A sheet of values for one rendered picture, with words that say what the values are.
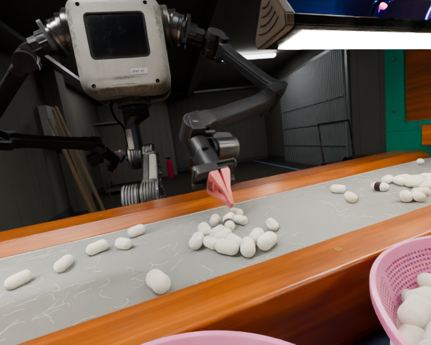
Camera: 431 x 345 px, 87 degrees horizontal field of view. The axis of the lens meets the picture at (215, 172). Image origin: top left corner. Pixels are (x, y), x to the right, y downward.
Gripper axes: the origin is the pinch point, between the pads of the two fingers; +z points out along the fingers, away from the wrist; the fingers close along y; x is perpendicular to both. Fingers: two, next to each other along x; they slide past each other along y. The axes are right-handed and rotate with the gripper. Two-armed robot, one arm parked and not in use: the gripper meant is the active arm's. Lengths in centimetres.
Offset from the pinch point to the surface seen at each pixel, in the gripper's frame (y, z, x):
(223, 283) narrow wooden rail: -11.0, 17.1, -12.7
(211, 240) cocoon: -8.1, 8.6, -4.6
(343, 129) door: 363, -202, 184
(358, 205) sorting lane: 22.9, 10.8, -2.6
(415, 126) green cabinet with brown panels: 84, -12, 4
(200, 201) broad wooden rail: -2.7, -8.4, 8.8
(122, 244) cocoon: -21.1, 1.5, 0.9
